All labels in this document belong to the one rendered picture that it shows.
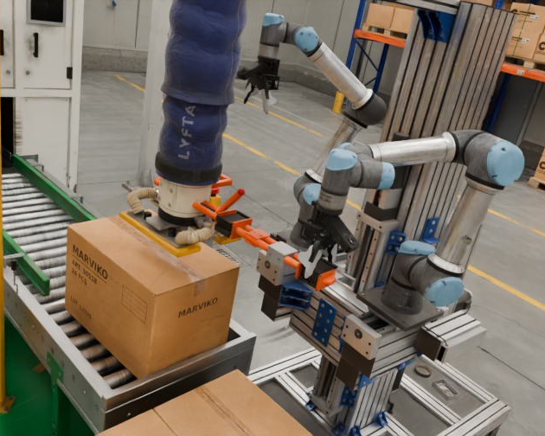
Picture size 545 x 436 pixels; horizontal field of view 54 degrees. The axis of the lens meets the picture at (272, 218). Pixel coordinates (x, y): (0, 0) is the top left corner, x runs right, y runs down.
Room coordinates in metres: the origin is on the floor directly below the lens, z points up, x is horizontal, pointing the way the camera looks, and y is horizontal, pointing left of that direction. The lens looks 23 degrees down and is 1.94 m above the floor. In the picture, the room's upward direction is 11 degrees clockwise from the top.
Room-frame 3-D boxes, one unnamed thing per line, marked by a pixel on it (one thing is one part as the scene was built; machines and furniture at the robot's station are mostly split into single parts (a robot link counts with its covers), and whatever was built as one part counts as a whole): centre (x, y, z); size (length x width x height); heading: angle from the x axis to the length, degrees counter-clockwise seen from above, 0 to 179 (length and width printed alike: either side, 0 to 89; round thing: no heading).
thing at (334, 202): (1.35, -0.15, 1.47); 0.08 x 0.08 x 0.05
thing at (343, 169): (1.36, -0.15, 1.54); 0.09 x 0.08 x 0.11; 112
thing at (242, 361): (1.64, 0.21, 0.47); 0.70 x 0.03 x 0.15; 139
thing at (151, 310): (1.87, 0.45, 0.75); 0.60 x 0.40 x 0.40; 52
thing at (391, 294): (1.64, -0.50, 1.09); 0.15 x 0.15 x 0.10
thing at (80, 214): (2.85, 1.18, 0.60); 1.60 x 0.10 x 0.09; 49
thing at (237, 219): (1.56, 0.12, 1.25); 0.10 x 0.08 x 0.06; 142
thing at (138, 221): (1.64, 0.38, 1.14); 0.34 x 0.10 x 0.05; 52
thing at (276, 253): (1.42, -0.05, 1.24); 0.07 x 0.07 x 0.04; 52
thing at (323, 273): (1.34, -0.15, 1.24); 0.08 x 0.07 x 0.05; 52
